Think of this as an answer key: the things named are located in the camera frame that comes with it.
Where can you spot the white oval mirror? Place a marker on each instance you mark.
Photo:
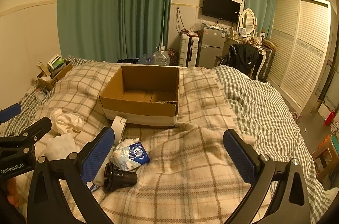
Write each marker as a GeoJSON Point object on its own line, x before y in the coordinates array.
{"type": "Point", "coordinates": [247, 21]}

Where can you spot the black wall television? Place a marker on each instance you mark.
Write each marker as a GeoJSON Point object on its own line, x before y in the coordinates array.
{"type": "Point", "coordinates": [221, 8]}

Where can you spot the white tissue wad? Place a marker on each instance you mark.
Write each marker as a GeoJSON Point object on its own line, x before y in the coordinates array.
{"type": "Point", "coordinates": [59, 146]}

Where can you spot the white mop pole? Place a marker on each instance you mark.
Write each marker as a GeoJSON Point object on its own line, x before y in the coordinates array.
{"type": "Point", "coordinates": [162, 25]}

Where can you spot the clear plastic bottle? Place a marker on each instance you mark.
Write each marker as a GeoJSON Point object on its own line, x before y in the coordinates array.
{"type": "Point", "coordinates": [41, 95]}

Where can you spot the blue and white packet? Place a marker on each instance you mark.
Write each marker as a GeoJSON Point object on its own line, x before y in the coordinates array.
{"type": "Point", "coordinates": [136, 154]}

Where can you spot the clear plastic bag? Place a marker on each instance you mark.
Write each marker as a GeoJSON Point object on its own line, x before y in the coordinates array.
{"type": "Point", "coordinates": [197, 26]}

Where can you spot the wooden stool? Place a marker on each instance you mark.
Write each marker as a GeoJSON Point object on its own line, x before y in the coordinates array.
{"type": "Point", "coordinates": [324, 157]}

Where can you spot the patterned dark bag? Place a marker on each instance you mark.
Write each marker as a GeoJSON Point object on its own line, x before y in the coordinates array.
{"type": "Point", "coordinates": [172, 56]}

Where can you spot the green checked bedsheet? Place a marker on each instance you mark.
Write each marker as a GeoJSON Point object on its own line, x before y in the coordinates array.
{"type": "Point", "coordinates": [264, 107]}

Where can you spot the brown suitcase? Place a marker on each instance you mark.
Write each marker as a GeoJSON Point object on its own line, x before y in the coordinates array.
{"type": "Point", "coordinates": [267, 60]}

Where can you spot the white tape roll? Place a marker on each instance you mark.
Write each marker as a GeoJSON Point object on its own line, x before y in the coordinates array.
{"type": "Point", "coordinates": [117, 128]}

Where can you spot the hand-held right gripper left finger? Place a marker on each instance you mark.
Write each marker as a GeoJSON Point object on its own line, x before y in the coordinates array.
{"type": "Point", "coordinates": [98, 151]}

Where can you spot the red fire extinguisher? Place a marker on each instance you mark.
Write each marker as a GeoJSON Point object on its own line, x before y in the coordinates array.
{"type": "Point", "coordinates": [330, 118]}

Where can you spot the beige plaid blanket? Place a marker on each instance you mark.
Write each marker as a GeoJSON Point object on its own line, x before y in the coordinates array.
{"type": "Point", "coordinates": [185, 160]}

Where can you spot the person's left hand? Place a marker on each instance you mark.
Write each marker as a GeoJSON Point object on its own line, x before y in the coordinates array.
{"type": "Point", "coordinates": [12, 192]}

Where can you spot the green carton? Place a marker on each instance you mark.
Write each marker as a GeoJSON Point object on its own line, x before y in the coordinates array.
{"type": "Point", "coordinates": [57, 64]}

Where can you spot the crumpled white cloth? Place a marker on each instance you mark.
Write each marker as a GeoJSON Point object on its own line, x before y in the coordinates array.
{"type": "Point", "coordinates": [67, 120]}

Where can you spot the white dressing table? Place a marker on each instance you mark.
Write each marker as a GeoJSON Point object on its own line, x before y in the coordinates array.
{"type": "Point", "coordinates": [262, 54]}

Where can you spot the white louvered wardrobe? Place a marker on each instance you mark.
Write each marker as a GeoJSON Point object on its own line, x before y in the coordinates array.
{"type": "Point", "coordinates": [299, 54]}

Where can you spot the black jacket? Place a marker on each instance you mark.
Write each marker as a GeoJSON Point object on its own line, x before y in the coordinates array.
{"type": "Point", "coordinates": [243, 57]}

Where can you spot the white cylindrical bottle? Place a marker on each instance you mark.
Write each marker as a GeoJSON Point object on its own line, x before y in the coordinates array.
{"type": "Point", "coordinates": [102, 172]}

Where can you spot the open brown cardboard box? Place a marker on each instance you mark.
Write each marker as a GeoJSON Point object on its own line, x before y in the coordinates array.
{"type": "Point", "coordinates": [137, 110]}

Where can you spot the large clear water jug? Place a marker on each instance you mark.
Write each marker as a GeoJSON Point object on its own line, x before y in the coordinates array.
{"type": "Point", "coordinates": [160, 57]}

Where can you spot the small cardboard box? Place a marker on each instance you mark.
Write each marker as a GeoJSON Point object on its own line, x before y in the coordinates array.
{"type": "Point", "coordinates": [50, 82]}

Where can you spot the silver small fridge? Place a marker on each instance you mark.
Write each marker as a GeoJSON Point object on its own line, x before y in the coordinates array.
{"type": "Point", "coordinates": [212, 46]}

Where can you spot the white ribbed suitcase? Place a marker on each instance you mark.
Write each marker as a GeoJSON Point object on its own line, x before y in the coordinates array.
{"type": "Point", "coordinates": [188, 50]}

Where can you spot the black plastic cup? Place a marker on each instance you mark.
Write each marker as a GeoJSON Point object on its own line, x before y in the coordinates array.
{"type": "Point", "coordinates": [119, 177]}

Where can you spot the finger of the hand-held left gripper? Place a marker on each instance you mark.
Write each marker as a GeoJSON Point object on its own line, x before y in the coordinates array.
{"type": "Point", "coordinates": [10, 110]}
{"type": "Point", "coordinates": [37, 128]}

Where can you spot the wide green curtain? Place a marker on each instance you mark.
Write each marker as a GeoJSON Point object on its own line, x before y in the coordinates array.
{"type": "Point", "coordinates": [106, 7]}

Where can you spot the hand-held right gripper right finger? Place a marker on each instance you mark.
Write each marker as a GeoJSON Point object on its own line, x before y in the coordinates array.
{"type": "Point", "coordinates": [239, 157]}

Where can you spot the narrow green curtain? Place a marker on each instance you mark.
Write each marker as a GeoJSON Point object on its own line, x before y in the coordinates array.
{"type": "Point", "coordinates": [258, 1]}

